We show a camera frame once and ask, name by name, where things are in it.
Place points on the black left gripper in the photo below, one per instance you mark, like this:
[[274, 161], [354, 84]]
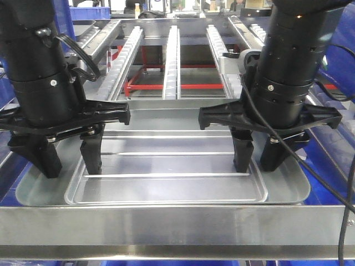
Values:
[[29, 141]]

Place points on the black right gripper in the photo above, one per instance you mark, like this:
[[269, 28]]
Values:
[[241, 121]]

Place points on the small silver tray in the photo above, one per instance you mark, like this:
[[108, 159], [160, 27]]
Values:
[[166, 167]]

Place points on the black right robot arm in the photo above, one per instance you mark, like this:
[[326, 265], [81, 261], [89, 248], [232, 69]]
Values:
[[326, 13]]

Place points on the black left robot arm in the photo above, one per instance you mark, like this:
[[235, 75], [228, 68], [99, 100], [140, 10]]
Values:
[[45, 68]]

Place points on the large silver tray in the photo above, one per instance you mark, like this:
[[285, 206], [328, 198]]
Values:
[[285, 183]]

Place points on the left white roller track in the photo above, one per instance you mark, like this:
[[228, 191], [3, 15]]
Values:
[[116, 77]]

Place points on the right white roller track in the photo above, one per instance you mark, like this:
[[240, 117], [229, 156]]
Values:
[[226, 67]]

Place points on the front steel rack bar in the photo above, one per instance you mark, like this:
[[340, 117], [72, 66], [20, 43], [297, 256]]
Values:
[[170, 232]]

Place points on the middle white roller track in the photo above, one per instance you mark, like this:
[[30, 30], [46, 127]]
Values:
[[172, 73]]

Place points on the blue bin upper right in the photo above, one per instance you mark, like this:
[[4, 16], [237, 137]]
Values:
[[340, 64]]

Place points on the blue bin upper left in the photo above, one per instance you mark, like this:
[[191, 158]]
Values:
[[63, 19]]

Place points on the blue crate background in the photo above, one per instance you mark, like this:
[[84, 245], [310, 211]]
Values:
[[88, 13]]

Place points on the rear steel cross bar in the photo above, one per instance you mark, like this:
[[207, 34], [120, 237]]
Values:
[[158, 28]]

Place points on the red metal cart frame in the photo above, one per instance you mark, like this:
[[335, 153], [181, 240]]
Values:
[[199, 76]]

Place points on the right steel divider rail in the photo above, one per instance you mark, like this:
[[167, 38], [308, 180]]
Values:
[[245, 38]]

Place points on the steel divider rail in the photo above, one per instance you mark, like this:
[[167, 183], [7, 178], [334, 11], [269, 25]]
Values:
[[98, 46], [245, 38]]

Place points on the left steel divider rail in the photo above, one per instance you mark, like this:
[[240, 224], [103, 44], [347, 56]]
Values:
[[98, 46]]

